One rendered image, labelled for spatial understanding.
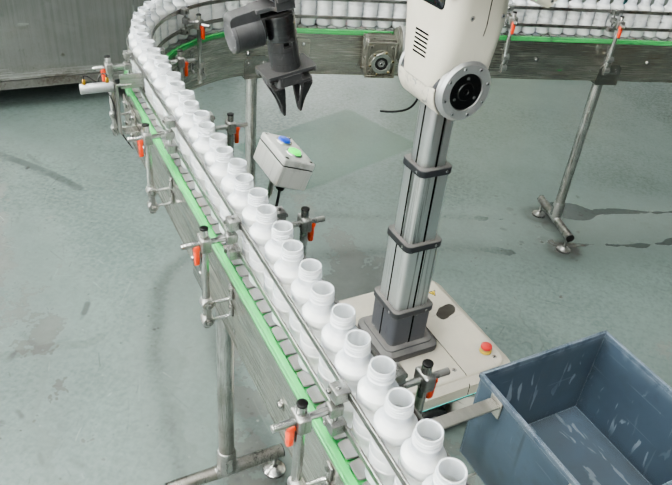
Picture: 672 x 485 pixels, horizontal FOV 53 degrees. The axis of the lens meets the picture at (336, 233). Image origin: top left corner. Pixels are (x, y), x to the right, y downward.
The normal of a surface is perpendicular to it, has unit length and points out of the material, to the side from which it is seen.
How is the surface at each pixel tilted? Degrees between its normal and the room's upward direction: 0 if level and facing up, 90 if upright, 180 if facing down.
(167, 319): 0
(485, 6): 90
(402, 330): 90
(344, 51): 90
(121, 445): 0
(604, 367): 90
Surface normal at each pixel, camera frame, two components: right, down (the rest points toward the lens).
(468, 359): 0.08, -0.82
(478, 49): 0.42, 0.68
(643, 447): -0.89, 0.19
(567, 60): 0.11, 0.61
